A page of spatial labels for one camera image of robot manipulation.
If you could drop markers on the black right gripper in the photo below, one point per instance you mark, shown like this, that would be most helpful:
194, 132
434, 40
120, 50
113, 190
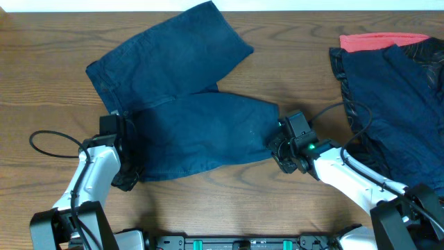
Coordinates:
287, 168

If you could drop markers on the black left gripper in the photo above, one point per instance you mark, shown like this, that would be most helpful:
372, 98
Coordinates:
129, 180

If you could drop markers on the dark blue denim shorts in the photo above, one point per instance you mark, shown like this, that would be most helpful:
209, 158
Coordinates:
164, 82

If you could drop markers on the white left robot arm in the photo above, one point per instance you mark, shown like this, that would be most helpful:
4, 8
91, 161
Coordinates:
77, 218

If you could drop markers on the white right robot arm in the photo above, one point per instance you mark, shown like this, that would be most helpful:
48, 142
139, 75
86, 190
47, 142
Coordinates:
402, 217

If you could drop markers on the navy blue garment in pile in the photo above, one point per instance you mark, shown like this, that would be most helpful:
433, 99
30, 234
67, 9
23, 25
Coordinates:
399, 111

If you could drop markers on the red garment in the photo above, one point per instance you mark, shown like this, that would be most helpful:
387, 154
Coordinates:
376, 41

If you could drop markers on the black patterned garment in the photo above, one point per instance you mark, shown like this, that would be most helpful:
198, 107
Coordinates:
350, 104

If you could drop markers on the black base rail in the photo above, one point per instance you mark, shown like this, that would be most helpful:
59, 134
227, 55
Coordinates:
243, 243

